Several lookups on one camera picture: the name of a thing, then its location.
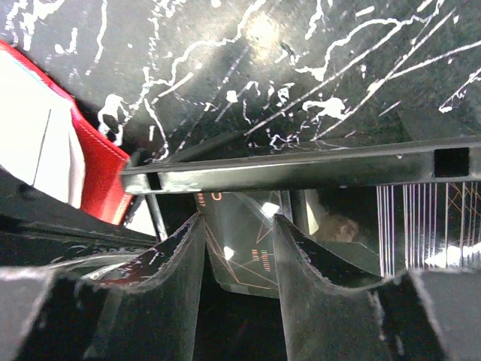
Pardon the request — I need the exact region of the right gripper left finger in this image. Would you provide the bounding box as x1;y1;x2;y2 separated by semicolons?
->
83;213;205;360

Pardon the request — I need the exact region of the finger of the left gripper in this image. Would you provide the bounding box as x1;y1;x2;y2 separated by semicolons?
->
1;170;156;268

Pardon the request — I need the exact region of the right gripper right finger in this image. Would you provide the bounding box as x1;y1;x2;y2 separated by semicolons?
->
274;215;407;360

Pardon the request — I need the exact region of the red leather card holder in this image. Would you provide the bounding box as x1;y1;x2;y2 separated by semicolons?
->
1;42;132;225

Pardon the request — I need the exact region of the black card dispenser box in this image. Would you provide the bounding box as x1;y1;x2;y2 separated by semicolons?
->
121;138;480;278

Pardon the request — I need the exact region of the stack of credit cards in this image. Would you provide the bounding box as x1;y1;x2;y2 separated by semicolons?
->
376;181;480;277

